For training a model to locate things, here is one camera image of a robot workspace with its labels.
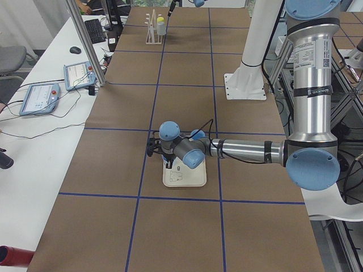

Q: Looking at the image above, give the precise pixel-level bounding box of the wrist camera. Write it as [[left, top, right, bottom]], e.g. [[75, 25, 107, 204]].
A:
[[146, 132, 161, 157]]

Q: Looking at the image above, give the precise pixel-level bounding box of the blue teach pendant far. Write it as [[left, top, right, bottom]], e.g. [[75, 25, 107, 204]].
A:
[[63, 61, 96, 91]]

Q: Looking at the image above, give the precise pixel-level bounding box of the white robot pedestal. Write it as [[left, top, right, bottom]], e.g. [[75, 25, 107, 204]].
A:
[[224, 0, 284, 100]]

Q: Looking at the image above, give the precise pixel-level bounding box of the grey office chair near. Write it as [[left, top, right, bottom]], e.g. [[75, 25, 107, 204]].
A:
[[1, 46, 37, 82]]

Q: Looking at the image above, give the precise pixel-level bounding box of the black computer mouse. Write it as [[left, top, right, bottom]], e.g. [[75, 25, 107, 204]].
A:
[[69, 46, 82, 54]]

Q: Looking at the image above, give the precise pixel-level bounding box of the white wire cup rack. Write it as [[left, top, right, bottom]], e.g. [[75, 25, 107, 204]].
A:
[[145, 9, 163, 45]]

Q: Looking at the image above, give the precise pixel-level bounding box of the blue teach pendant near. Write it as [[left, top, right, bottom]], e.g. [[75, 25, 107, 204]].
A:
[[19, 83, 60, 116]]

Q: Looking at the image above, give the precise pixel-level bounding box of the red bottle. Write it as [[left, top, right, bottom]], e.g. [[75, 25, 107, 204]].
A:
[[1, 245, 35, 267]]

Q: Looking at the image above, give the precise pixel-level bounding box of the black water bottle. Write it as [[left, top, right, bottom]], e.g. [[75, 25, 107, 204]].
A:
[[0, 148, 14, 169]]

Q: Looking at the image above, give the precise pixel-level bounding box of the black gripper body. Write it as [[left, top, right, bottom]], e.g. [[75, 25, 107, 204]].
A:
[[161, 146, 176, 160]]

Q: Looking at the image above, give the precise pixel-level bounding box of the aluminium frame post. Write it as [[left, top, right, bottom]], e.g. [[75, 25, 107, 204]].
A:
[[65, 0, 106, 87]]

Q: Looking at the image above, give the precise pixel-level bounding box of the black keyboard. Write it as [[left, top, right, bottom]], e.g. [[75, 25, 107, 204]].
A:
[[84, 19, 106, 44]]

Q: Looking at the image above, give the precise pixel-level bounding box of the blue teach pendant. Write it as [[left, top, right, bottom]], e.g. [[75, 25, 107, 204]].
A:
[[63, 61, 96, 91], [19, 83, 60, 116]]

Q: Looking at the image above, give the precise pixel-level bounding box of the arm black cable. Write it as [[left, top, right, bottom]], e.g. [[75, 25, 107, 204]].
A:
[[188, 118, 215, 139]]

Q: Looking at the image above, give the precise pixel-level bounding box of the white plastic cup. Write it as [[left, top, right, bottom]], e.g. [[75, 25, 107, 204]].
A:
[[157, 22, 166, 36]]

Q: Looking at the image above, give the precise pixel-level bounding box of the cream cartoon tray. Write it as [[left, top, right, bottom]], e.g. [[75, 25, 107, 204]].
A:
[[163, 158, 207, 188]]

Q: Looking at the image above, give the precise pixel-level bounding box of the seated person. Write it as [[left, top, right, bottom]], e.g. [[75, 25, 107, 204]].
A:
[[75, 0, 93, 15]]

